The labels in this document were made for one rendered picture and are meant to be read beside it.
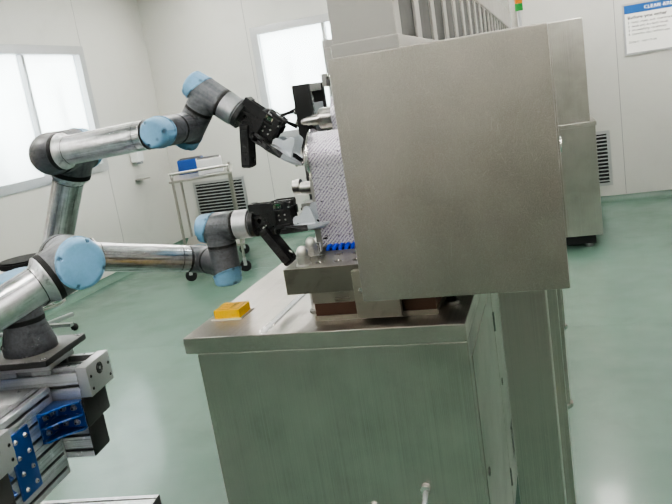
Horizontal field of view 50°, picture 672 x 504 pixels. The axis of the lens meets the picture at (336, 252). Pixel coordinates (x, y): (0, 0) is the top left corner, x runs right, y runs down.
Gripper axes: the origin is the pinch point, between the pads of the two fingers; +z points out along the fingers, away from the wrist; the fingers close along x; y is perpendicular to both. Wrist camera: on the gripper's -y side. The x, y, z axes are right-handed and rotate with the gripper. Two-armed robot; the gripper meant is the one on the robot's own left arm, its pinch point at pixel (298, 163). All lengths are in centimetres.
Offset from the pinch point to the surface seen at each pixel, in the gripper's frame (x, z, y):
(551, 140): -88, 43, 45
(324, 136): -1.6, 2.6, 9.7
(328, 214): -4.3, 13.8, -5.6
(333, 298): -23.0, 27.3, -15.3
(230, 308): -16.3, 6.6, -36.2
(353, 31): -87, 17, 43
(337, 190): -4.3, 12.6, 0.9
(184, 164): 422, -184, -187
